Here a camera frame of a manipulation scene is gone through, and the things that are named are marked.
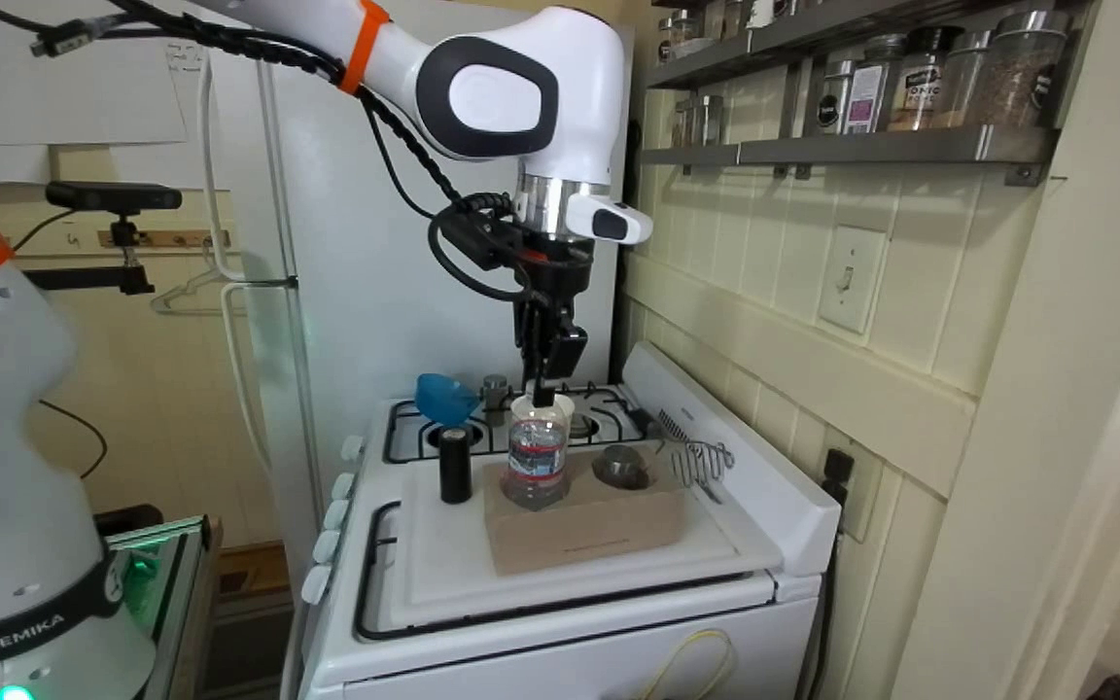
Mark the clear plastic water bottle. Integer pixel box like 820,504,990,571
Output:
503,396,579,513

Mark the metal wire whisk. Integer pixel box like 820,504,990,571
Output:
647,408,740,493

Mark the purple labelled spice jar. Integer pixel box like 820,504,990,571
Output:
843,55,893,138

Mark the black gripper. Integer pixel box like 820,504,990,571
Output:
507,233,598,408

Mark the beige cutting board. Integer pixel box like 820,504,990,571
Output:
477,461,692,582

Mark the black burner grate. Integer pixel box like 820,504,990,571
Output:
382,392,515,465
565,378,657,448

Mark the large glass jar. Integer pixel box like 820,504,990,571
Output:
985,3,1081,132

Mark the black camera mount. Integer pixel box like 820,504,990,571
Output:
13,208,158,299

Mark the white cutting board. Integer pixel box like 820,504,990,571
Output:
394,451,748,614

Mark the white gas stove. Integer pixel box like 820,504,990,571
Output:
279,338,843,700

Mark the white wire hanger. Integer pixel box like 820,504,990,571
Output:
148,247,301,322

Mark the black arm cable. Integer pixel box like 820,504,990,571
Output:
0,0,534,308

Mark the small glass spice jar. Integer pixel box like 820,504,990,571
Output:
655,3,706,63
805,55,854,138
677,90,731,151

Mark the dark wall spice rack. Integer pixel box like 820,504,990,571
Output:
635,0,1095,189

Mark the blue plastic bowl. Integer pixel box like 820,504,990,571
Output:
411,369,485,430

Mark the black power plug cable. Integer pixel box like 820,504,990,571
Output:
805,443,861,700

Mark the dark lidded spice jar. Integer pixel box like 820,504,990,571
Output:
888,23,967,134

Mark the black cylinder container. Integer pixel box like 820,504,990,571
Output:
425,422,485,510

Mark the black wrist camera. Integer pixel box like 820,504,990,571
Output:
432,189,520,273

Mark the cream light switch plate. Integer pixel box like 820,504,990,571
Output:
817,226,889,343

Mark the black stereo camera bar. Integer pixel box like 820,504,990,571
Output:
41,178,185,219

